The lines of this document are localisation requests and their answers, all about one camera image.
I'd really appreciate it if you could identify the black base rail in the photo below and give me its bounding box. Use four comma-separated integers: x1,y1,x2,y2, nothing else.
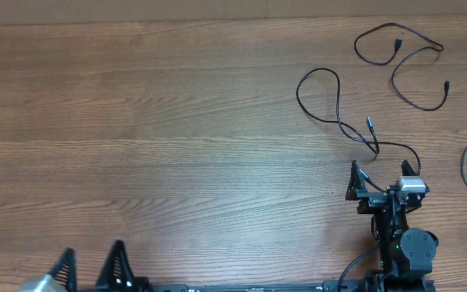
143,279,436,292

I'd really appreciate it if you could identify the black USB-C cable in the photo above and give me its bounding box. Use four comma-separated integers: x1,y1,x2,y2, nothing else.
295,67,422,194

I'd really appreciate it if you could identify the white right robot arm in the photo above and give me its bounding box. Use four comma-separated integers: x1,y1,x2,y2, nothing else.
336,161,439,292

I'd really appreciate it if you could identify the black mini-USB cable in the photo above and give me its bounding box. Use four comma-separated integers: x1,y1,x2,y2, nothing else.
353,22,451,113

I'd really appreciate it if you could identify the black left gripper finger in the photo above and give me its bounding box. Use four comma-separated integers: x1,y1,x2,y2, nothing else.
49,248,78,292
95,240,136,290

